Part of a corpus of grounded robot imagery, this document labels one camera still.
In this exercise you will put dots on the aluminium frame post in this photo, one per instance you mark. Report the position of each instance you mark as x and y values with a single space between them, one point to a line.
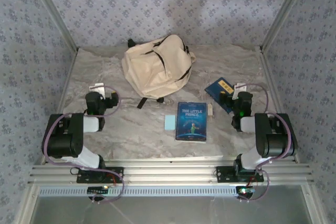
55 11
283 11

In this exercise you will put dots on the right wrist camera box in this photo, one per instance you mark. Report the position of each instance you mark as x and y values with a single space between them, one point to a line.
240 87

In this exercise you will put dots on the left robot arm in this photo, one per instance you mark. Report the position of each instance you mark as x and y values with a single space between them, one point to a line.
65 134

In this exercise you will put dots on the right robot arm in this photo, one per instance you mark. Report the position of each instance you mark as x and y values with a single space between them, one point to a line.
273 140

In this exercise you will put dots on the blue Little Prince book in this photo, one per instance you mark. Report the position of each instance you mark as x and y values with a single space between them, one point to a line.
190 124

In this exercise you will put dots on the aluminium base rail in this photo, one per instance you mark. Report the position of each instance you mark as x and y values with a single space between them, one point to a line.
170 171

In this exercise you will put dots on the blue notebook with yellow label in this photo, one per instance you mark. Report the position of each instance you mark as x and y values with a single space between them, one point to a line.
216 87

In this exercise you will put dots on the cream canvas backpack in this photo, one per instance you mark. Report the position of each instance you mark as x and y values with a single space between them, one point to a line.
155 69

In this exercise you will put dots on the light blue sticky note pad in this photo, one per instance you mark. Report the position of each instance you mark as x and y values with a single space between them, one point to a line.
170 123

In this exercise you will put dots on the aluminium side rail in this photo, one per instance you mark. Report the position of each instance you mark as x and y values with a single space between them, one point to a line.
268 72
67 77

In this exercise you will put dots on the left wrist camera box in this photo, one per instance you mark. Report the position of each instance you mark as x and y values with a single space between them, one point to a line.
97 87

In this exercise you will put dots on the grey metal sheet panel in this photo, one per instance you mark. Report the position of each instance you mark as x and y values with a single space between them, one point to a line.
170 211

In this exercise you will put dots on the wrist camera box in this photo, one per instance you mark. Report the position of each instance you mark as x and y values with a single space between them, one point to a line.
97 87
240 87

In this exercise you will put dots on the aluminium frame leg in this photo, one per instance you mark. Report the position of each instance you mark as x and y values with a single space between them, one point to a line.
27 205
312 205

